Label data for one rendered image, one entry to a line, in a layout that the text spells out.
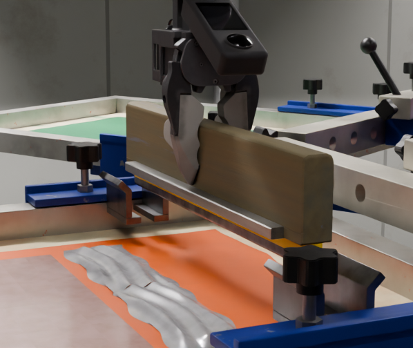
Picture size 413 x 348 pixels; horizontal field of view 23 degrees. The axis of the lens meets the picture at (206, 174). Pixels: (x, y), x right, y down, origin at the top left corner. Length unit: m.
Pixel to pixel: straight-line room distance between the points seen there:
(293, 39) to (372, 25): 0.35
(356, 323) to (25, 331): 0.30
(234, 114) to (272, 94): 3.23
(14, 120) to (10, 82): 1.90
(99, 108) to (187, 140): 1.37
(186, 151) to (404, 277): 0.24
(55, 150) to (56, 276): 0.73
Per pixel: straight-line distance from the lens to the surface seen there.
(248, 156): 0.90
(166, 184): 1.04
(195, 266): 1.08
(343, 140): 1.57
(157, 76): 1.03
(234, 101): 1.00
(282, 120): 2.12
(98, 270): 1.05
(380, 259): 1.02
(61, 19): 4.04
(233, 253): 1.13
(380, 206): 1.14
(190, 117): 0.98
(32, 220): 1.22
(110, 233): 1.23
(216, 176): 0.96
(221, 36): 0.92
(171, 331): 0.87
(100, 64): 4.07
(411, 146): 1.17
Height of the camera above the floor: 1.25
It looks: 11 degrees down
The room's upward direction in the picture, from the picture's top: straight up
